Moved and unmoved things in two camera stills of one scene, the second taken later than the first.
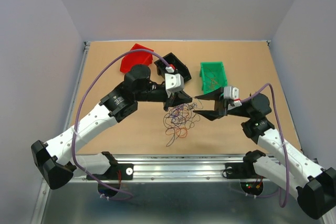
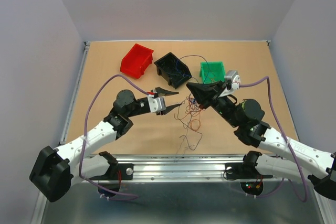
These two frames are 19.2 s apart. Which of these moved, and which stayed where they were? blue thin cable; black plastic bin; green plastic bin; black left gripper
Moved: black left gripper; blue thin cable
Stayed: green plastic bin; black plastic bin
